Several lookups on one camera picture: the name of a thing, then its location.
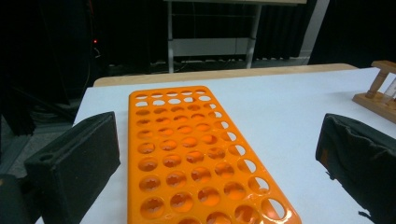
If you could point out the white table mat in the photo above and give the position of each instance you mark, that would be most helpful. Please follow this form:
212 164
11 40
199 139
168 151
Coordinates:
280 102

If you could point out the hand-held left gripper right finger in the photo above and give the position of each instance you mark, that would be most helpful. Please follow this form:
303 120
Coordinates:
361 161

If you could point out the orange plastic test tube rack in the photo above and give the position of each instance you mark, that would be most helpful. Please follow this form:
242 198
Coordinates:
186 161

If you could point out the white metal desk frame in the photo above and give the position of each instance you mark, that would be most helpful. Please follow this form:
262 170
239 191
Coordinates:
211 46

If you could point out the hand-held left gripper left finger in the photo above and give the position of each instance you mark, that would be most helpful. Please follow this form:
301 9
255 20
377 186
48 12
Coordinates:
74 161

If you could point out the wooden test tube rack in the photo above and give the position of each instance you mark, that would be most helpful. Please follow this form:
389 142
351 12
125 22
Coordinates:
373 104

